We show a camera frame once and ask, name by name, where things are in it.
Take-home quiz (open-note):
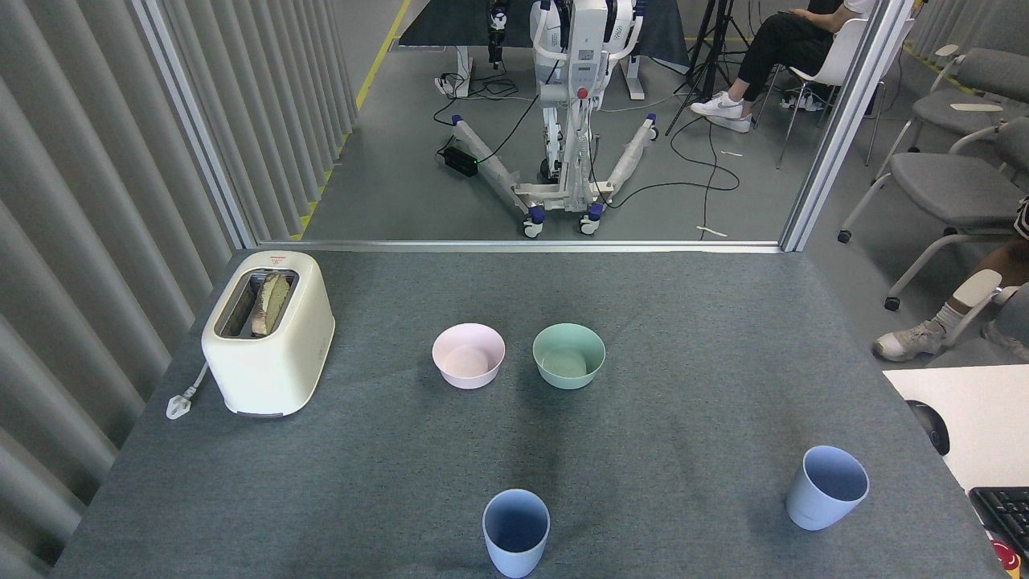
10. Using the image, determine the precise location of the green bowl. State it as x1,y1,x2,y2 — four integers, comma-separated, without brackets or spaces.
532,323,606,391

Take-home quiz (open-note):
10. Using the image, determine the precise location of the person with grey shoe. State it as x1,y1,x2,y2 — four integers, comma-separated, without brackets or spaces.
872,197,1029,363

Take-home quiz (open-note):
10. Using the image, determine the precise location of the black floor cable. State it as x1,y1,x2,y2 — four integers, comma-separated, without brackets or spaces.
591,113,741,240

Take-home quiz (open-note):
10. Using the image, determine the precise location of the white stand on wheels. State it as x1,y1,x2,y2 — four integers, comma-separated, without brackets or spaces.
450,0,658,238

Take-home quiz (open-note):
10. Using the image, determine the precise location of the white desk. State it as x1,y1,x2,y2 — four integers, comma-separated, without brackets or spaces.
883,363,1029,495

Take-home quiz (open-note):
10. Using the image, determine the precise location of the black tripod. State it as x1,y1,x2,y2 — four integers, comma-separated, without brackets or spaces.
666,0,740,136

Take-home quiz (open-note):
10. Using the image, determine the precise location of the black computer mouse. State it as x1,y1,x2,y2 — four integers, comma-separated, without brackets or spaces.
907,400,951,457

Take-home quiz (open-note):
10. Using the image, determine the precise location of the seated person with white shoes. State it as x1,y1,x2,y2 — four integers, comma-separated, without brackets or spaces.
690,0,879,134

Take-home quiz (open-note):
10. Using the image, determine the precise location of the black keyboard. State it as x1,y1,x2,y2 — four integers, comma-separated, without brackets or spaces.
968,486,1029,564

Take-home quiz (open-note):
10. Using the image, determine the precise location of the silver aluminium post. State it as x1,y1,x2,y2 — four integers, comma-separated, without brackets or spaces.
133,0,258,250
780,0,916,253

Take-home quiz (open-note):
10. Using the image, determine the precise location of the pink bowl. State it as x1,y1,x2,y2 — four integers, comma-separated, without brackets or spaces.
432,323,506,391

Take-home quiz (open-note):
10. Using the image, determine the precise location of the dark table with white legs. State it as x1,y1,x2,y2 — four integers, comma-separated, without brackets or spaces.
398,0,691,101

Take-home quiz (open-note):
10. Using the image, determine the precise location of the white toaster plug cable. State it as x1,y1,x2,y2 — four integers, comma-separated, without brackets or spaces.
166,362,211,421

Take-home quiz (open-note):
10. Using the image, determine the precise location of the grey chair with white frame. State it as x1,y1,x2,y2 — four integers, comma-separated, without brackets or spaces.
838,117,1029,310
933,269,1029,367
908,46,1029,154

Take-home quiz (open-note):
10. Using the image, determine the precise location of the toasted bread slice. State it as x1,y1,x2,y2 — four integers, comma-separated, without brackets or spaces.
251,273,291,337

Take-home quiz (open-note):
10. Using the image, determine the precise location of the light blue plastic cup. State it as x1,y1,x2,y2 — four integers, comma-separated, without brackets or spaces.
785,446,871,532
482,489,551,578

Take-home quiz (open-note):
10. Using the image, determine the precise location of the white plastic chair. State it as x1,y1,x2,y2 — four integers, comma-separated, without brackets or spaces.
756,14,917,170

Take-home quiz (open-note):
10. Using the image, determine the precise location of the silver aluminium rail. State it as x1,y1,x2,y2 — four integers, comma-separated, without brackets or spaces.
256,239,785,254

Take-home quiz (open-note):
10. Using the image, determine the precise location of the black background gripper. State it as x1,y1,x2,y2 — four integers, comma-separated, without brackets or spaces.
486,0,511,69

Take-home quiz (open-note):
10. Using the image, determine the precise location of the cream white toaster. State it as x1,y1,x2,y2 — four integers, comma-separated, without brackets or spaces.
201,250,336,418

